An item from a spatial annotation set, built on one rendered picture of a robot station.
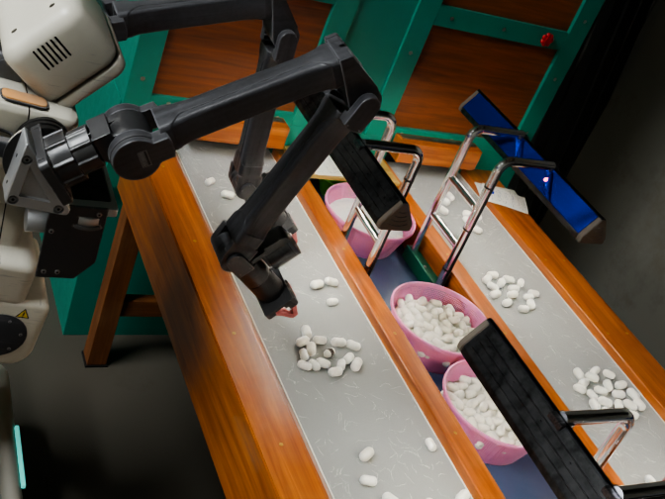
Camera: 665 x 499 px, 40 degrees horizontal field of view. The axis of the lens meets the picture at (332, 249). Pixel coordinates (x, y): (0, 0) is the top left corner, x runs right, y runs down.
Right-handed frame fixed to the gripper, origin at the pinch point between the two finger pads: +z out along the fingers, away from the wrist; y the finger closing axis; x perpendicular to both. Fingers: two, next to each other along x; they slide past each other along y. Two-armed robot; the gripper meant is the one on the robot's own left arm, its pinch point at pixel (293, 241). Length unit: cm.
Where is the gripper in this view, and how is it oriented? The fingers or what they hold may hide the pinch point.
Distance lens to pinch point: 228.9
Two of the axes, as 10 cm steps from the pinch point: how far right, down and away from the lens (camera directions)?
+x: -8.3, 5.6, 0.7
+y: -3.5, -6.1, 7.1
